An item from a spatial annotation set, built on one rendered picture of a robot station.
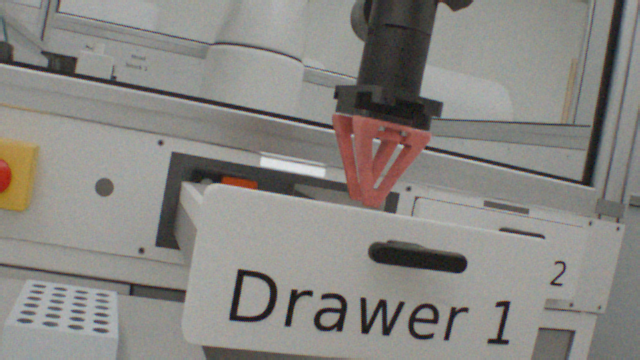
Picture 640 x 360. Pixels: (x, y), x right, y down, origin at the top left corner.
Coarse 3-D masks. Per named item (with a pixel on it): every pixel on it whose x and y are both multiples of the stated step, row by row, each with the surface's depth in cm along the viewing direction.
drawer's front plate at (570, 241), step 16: (416, 208) 80; (432, 208) 80; (448, 208) 80; (464, 208) 81; (464, 224) 81; (480, 224) 82; (496, 224) 83; (512, 224) 84; (528, 224) 85; (544, 224) 86; (560, 224) 87; (560, 240) 87; (576, 240) 88; (560, 256) 87; (576, 256) 88; (560, 272) 87; (576, 272) 88; (560, 288) 88
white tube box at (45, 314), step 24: (24, 288) 51; (48, 288) 53; (72, 288) 54; (24, 312) 46; (48, 312) 47; (72, 312) 48; (96, 312) 50; (24, 336) 43; (48, 336) 43; (72, 336) 44; (96, 336) 44
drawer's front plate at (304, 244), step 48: (240, 192) 41; (240, 240) 42; (288, 240) 43; (336, 240) 44; (384, 240) 45; (432, 240) 46; (480, 240) 47; (528, 240) 49; (192, 288) 41; (288, 288) 43; (336, 288) 44; (384, 288) 45; (432, 288) 46; (480, 288) 48; (528, 288) 49; (192, 336) 41; (240, 336) 42; (288, 336) 43; (336, 336) 44; (384, 336) 46; (480, 336) 48; (528, 336) 50
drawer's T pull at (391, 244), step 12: (372, 252) 41; (384, 252) 41; (396, 252) 41; (408, 252) 41; (420, 252) 42; (432, 252) 42; (444, 252) 43; (396, 264) 41; (408, 264) 42; (420, 264) 42; (432, 264) 42; (444, 264) 42; (456, 264) 43
